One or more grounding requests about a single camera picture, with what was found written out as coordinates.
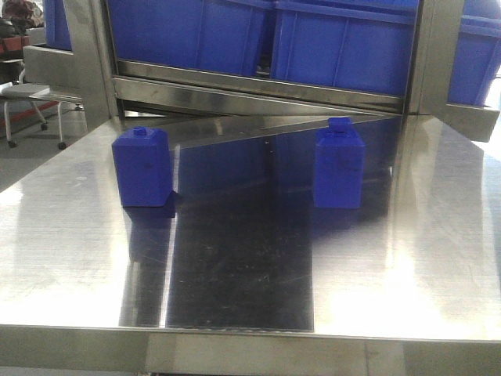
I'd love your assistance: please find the grey wheeled stool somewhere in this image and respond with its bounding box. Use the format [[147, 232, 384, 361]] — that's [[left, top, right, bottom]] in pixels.
[[0, 82, 67, 150]]

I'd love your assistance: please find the blue bin far right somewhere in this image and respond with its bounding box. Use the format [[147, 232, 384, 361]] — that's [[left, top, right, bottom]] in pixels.
[[448, 1, 500, 107]]

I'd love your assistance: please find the blue bin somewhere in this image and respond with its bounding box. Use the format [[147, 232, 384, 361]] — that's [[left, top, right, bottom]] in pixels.
[[270, 1, 417, 96], [108, 0, 274, 76], [42, 0, 72, 51], [448, 1, 500, 107]]

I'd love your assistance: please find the stainless steel shelf rack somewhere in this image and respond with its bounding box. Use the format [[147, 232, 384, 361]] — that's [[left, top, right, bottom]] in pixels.
[[23, 0, 499, 142]]

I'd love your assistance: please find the blue bin far left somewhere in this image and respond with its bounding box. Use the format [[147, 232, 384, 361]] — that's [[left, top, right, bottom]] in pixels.
[[42, 0, 72, 51]]

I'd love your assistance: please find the blue bin lower left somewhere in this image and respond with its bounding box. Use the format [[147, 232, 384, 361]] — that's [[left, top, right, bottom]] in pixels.
[[108, 0, 274, 76]]

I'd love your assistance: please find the blue bin lower right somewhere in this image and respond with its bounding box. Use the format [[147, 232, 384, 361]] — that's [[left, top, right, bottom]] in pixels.
[[270, 1, 417, 96]]

